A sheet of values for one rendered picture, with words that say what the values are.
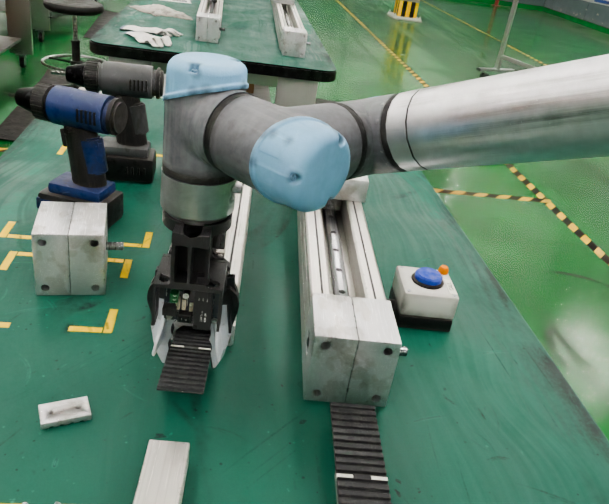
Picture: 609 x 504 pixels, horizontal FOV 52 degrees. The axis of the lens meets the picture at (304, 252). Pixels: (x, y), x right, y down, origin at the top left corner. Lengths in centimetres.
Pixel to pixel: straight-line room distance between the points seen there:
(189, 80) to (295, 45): 203
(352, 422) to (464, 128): 34
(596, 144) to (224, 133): 29
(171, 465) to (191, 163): 29
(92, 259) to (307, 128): 46
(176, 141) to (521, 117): 30
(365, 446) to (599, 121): 38
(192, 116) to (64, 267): 39
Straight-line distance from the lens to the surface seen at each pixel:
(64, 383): 77
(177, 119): 59
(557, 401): 89
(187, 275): 63
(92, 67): 122
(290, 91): 253
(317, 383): 74
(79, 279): 90
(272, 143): 50
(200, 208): 61
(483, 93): 54
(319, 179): 51
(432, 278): 91
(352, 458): 66
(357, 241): 94
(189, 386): 70
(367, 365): 73
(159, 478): 63
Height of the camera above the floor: 128
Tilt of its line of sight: 28 degrees down
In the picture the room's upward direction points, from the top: 9 degrees clockwise
